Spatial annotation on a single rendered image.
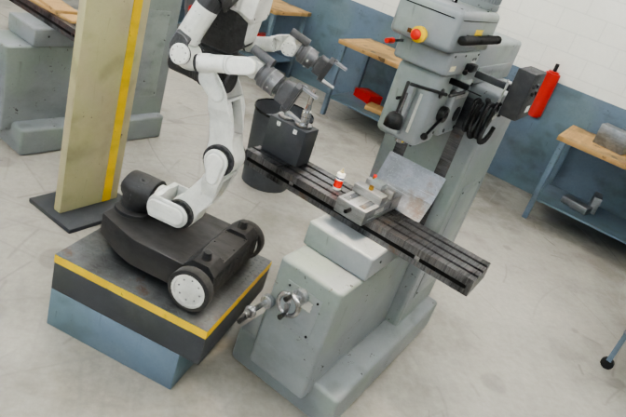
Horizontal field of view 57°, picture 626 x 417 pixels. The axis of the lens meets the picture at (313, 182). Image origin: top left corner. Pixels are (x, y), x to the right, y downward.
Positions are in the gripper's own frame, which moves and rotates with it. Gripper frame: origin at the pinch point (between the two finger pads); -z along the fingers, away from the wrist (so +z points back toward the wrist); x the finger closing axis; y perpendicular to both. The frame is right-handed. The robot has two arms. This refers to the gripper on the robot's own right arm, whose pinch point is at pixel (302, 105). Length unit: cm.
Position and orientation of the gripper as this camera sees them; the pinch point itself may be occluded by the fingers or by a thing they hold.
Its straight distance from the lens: 208.5
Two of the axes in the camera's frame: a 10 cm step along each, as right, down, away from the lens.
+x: 5.7, -7.4, -3.5
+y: 2.7, -2.3, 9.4
